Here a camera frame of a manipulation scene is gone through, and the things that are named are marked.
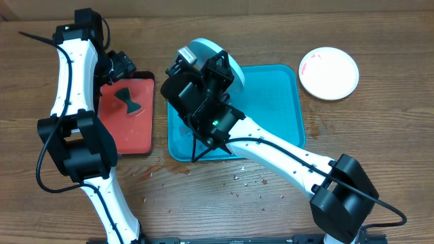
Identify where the white plate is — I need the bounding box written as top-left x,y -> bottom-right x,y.
298,47 -> 359,101

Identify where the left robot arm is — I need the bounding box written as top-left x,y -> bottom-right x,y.
36,8 -> 145,243

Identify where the light blue plate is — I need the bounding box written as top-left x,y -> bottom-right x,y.
188,38 -> 245,93

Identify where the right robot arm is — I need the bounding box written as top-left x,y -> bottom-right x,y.
161,47 -> 378,243

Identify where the dark red water tray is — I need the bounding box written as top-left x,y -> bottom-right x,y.
98,71 -> 155,155

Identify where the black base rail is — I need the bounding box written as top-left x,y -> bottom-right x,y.
86,233 -> 388,244

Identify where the teal plastic tray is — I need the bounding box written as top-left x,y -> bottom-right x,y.
167,64 -> 306,162

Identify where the dark green sponge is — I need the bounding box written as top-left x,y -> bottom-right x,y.
115,87 -> 142,114

